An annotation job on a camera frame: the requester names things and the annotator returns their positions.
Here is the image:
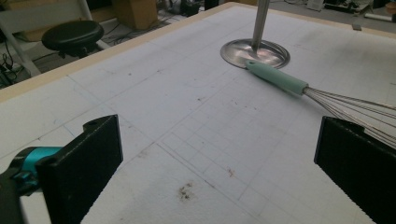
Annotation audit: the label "whisk with mint green handle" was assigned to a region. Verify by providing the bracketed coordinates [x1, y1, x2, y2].
[244, 60, 396, 149]

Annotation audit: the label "black cables on floor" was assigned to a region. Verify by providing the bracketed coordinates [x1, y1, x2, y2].
[0, 43, 20, 90]

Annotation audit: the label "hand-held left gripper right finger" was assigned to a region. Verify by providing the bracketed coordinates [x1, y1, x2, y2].
[313, 116, 396, 224]

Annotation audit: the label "white frame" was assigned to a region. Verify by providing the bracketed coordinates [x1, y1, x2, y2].
[0, 0, 110, 77]

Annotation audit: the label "white tube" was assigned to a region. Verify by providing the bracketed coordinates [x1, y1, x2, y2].
[363, 12, 394, 22]

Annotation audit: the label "metal stand with round base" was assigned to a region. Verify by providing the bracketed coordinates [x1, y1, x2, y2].
[219, 0, 291, 70]

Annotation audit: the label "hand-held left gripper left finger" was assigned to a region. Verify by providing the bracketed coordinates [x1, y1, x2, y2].
[0, 114, 124, 224]

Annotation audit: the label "cardboard box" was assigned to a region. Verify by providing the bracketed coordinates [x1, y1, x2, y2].
[111, 0, 159, 31]

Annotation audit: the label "black round stool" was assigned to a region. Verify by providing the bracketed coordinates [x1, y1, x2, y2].
[41, 20, 106, 60]

